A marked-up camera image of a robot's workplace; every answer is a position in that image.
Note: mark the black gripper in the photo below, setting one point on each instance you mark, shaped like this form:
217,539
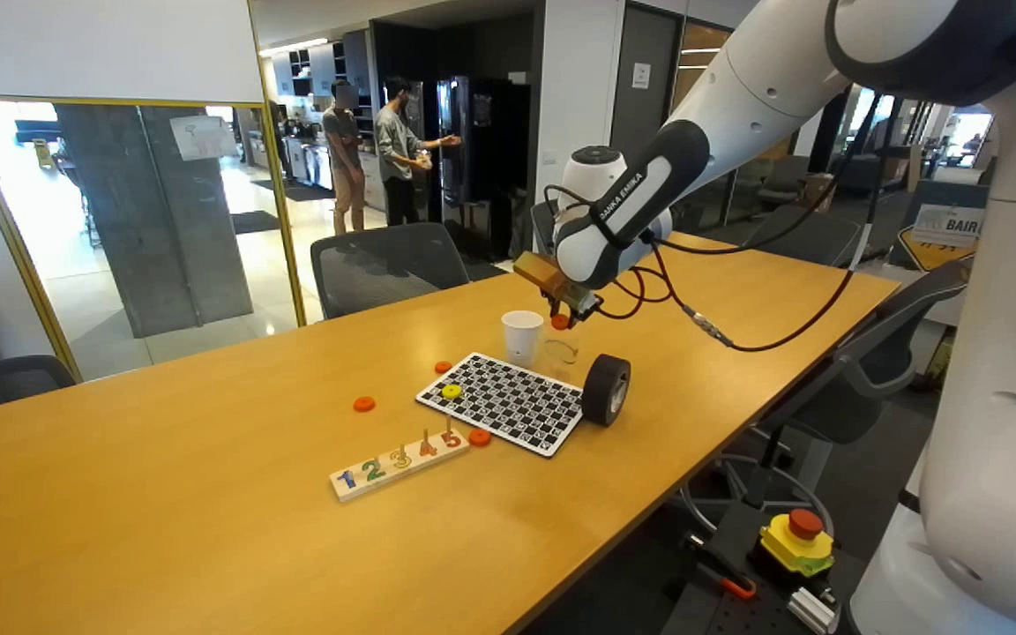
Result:
572,293

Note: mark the orange disc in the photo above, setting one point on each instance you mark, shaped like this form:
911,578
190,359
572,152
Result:
480,439
564,324
366,405
444,369

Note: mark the yellow disc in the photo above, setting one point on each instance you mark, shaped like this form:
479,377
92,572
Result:
451,392

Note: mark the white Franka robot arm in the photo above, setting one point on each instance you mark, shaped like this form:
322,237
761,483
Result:
766,72

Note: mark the transparent plastic cup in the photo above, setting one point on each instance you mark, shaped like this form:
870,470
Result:
564,353

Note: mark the white paper cup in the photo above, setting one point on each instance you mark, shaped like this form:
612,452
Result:
524,338

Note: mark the black tape roll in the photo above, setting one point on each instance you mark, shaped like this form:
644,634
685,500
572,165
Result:
597,389

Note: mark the black white marker calibration board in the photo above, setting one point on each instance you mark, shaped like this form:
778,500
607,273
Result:
495,411

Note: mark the dark grey office chair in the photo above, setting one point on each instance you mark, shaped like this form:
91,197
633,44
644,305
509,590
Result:
388,271
874,364
3,382

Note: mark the wooden number peg board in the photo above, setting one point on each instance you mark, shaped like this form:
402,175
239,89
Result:
397,464

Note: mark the person in dark trousers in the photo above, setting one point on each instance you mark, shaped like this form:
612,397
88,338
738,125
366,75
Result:
402,146

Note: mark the person grey shirt khaki trousers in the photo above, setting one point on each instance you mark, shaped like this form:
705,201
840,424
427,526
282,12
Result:
346,142

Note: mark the yellow red emergency stop button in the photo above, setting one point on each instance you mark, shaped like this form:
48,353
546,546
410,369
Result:
800,546

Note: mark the white yellow sign board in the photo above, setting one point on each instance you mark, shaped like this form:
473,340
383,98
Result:
943,231

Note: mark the small white box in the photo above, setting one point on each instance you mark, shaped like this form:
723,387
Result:
814,609

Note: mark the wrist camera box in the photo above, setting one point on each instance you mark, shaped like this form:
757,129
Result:
538,271

